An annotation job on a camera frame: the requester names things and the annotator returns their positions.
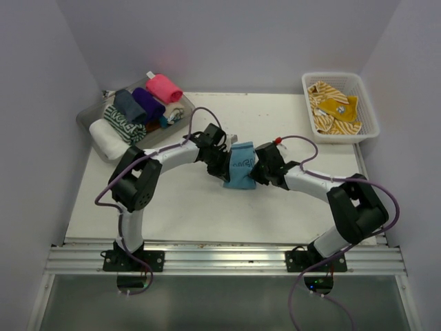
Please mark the light blue towel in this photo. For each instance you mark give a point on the light blue towel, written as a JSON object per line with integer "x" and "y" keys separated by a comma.
{"x": 241, "y": 164}

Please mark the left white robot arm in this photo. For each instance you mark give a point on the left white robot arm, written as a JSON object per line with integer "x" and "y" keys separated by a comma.
{"x": 135, "y": 178}

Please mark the pink towel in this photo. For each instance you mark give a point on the pink towel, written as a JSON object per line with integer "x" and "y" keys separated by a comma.
{"x": 161, "y": 87}

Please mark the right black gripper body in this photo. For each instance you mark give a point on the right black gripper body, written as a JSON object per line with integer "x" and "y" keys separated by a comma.
{"x": 261, "y": 172}

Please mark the beige teal rolled towel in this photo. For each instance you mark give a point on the beige teal rolled towel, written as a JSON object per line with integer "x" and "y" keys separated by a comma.
{"x": 174, "y": 112}

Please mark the green patterned rolled towel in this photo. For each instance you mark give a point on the green patterned rolled towel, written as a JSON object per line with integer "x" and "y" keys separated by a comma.
{"x": 129, "y": 132}

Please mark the white rolled towel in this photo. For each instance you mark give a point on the white rolled towel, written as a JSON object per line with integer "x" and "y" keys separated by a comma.
{"x": 109, "y": 142}

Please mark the aluminium mounting rail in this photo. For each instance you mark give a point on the aluminium mounting rail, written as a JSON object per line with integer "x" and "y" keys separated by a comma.
{"x": 222, "y": 259}

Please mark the grey plastic bin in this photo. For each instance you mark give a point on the grey plastic bin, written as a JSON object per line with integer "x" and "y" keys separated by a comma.
{"x": 86, "y": 117}

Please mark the purple rolled towel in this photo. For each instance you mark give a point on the purple rolled towel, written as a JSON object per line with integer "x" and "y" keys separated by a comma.
{"x": 153, "y": 108}

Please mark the white plastic basket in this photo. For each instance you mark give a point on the white plastic basket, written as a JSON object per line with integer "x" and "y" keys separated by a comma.
{"x": 349, "y": 84}

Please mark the grey rolled towel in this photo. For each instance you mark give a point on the grey rolled towel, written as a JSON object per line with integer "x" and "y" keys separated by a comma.
{"x": 124, "y": 102}

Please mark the yellow striped towel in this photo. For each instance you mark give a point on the yellow striped towel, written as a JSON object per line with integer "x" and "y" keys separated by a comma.
{"x": 334, "y": 113}

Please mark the orange rolled towel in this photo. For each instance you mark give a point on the orange rolled towel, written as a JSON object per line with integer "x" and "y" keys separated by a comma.
{"x": 152, "y": 125}

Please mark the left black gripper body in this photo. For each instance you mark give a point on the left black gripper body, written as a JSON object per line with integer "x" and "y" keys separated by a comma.
{"x": 217, "y": 161}

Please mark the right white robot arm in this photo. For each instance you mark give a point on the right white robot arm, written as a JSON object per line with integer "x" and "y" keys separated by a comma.
{"x": 355, "y": 207}

